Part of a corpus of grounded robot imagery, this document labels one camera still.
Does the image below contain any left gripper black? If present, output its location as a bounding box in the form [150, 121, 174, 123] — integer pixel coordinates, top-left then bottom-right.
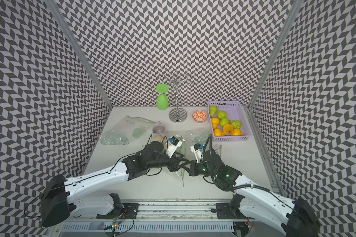
[147, 151, 189, 172]

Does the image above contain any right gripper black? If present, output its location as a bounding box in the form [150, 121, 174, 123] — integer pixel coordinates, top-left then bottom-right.
[181, 160, 218, 178]

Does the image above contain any zip bag with beige fruit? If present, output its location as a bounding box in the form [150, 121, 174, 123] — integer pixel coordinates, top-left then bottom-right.
[151, 131, 187, 187]

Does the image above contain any zip bag with orange fruit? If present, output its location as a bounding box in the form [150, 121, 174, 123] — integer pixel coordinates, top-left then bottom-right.
[185, 128, 222, 158]

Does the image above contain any yellow pear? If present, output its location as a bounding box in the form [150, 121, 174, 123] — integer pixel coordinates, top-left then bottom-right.
[231, 128, 244, 136]
[214, 128, 225, 137]
[223, 123, 234, 135]
[211, 118, 220, 129]

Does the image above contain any green pear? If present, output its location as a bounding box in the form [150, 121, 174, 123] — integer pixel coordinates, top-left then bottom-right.
[217, 111, 227, 119]
[230, 120, 241, 129]
[219, 118, 229, 127]
[209, 106, 218, 117]

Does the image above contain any zip bag with green pears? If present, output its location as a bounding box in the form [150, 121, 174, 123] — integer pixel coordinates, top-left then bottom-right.
[99, 116, 156, 146]

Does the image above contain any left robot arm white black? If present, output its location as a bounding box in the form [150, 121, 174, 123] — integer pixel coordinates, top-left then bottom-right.
[39, 136, 185, 228]

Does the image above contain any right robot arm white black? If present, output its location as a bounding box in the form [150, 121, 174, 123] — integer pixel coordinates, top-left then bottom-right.
[187, 136, 320, 237]

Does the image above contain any lilac mug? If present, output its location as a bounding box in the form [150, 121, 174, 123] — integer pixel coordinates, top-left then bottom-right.
[152, 121, 166, 134]

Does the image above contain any orange patterned small bowl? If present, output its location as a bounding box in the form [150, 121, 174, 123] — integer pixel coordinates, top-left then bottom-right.
[192, 110, 208, 123]

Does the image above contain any green plastic goblet upside down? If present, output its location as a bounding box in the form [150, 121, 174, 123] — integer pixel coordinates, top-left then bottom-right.
[156, 84, 169, 110]

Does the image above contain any purple plastic basket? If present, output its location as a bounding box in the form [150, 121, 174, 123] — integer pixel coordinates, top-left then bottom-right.
[207, 101, 252, 143]

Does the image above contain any chrome mug tree stand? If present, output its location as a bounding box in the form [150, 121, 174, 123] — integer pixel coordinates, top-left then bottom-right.
[158, 71, 191, 123]

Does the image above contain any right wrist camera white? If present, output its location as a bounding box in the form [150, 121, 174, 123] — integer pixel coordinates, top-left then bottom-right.
[190, 143, 204, 164]

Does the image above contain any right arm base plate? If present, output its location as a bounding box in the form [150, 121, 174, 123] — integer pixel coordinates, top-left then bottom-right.
[216, 203, 248, 220]

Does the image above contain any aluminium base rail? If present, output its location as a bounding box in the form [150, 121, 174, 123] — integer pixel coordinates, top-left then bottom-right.
[45, 199, 311, 237]

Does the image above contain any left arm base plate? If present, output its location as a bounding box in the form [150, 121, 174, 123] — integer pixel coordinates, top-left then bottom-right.
[107, 203, 139, 219]

